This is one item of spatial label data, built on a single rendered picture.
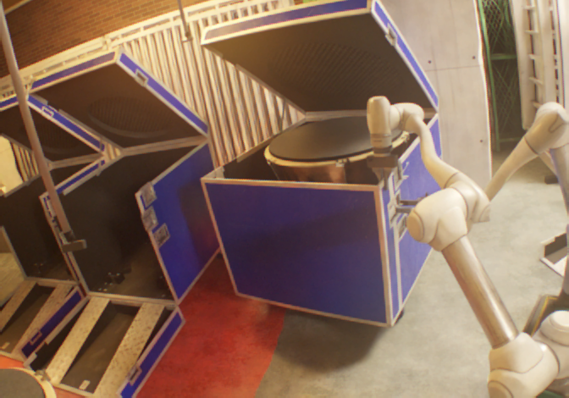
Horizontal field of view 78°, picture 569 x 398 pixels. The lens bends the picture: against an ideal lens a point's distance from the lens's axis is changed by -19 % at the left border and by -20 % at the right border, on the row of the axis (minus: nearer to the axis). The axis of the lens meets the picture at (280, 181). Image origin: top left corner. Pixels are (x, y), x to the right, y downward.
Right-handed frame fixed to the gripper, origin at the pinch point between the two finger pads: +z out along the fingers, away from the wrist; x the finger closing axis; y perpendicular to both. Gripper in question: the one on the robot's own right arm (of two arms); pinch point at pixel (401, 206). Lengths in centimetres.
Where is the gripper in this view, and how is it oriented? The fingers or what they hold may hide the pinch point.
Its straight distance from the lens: 202.8
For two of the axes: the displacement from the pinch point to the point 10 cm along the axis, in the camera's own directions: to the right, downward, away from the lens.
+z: -8.2, -0.4, 5.7
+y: -2.0, -9.1, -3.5
